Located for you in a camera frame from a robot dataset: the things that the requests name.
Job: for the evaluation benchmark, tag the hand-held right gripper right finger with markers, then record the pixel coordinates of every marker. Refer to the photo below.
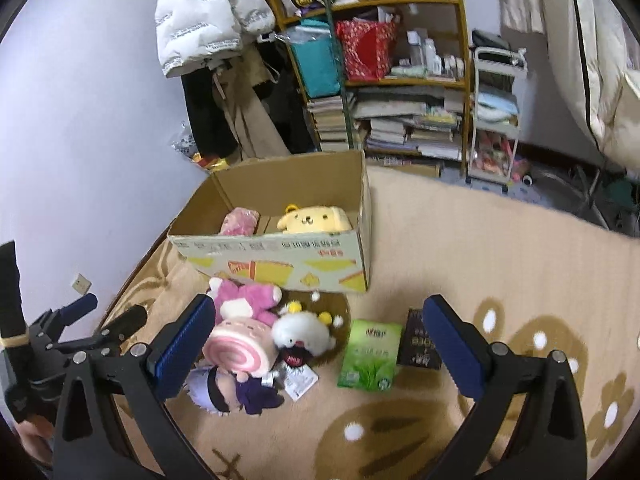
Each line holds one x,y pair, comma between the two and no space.
452,345

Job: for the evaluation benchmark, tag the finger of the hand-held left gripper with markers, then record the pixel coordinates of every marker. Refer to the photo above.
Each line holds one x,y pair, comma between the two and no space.
80,305
125,322

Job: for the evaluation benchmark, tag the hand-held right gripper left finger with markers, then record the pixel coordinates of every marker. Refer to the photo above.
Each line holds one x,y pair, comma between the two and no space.
182,350

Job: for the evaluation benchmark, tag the purple-haired plush doll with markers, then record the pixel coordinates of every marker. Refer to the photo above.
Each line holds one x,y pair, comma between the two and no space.
220,391

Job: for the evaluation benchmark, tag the pink swirl roll plush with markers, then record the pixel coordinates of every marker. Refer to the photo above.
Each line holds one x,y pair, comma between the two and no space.
240,347

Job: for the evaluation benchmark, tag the pink and white plush toy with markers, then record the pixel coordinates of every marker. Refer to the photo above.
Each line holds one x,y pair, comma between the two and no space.
250,297

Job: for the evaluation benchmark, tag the white plush with yellow pompoms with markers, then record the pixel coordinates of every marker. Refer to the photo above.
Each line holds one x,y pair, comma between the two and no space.
300,332

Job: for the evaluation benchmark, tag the printed cardboard box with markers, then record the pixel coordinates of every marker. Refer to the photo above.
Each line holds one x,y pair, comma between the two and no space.
280,257

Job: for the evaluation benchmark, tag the person's left hand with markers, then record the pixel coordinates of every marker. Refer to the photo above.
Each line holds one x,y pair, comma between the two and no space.
36,442

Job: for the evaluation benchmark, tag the black packet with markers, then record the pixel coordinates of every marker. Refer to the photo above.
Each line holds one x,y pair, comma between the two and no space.
415,345

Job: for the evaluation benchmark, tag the green packet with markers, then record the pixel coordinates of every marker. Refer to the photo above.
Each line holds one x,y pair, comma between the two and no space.
370,355

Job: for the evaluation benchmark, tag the white sachet packet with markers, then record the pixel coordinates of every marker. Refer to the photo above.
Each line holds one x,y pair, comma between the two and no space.
300,385

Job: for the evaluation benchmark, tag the pink fluffy plush toy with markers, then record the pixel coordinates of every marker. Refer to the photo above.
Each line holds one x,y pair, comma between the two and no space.
240,221

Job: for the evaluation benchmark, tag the gold and red packet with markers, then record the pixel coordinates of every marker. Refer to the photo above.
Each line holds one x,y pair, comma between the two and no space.
212,163

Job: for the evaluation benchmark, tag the yellow dog plush toy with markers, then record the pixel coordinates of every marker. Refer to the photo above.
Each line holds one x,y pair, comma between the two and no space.
310,220

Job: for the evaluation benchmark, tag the flat books on floor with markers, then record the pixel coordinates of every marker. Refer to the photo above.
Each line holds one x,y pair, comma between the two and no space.
405,166

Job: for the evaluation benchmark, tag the black and white snack bag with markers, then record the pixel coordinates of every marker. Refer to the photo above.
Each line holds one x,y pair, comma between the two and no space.
186,142

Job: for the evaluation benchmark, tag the pile of colourful small goods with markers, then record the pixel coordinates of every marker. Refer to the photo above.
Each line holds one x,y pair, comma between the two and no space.
492,155

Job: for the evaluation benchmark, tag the black garment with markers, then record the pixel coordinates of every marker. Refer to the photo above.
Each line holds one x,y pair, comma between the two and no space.
205,110

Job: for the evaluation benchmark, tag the messy pile of books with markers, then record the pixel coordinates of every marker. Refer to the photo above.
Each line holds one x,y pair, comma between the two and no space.
410,120

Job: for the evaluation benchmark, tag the beige coat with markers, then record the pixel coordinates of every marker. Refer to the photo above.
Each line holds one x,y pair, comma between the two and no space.
252,120

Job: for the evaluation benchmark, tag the light blue pillow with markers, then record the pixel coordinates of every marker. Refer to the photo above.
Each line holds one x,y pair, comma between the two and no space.
495,107

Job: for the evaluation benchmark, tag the upright stack of books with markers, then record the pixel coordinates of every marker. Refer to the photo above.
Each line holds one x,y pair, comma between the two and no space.
330,122

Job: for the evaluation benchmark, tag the white trolley cart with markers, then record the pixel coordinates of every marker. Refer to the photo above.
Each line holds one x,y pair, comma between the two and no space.
515,90

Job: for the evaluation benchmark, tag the group of cosmetic bottles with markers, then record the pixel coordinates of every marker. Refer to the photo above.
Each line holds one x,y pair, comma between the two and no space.
430,60

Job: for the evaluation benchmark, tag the dark bag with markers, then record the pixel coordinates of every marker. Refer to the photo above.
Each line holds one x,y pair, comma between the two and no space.
492,42

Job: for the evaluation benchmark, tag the red gift bag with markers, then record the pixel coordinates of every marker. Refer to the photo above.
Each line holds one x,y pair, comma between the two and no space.
367,50

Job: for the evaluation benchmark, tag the teal bag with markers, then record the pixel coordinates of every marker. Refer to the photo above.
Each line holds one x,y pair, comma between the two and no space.
315,65

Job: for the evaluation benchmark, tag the white puffer jacket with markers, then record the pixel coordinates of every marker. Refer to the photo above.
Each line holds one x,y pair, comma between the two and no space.
200,15

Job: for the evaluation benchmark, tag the white quilt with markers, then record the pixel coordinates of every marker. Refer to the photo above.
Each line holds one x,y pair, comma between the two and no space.
600,60

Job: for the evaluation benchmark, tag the yellow-framed shelf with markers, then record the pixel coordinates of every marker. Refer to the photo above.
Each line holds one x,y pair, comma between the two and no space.
400,3

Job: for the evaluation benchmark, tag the wall outlet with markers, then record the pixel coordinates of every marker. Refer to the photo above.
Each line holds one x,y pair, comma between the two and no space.
81,285

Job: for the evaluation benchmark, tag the metal folding frame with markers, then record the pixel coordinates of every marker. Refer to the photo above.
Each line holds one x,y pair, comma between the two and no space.
595,195

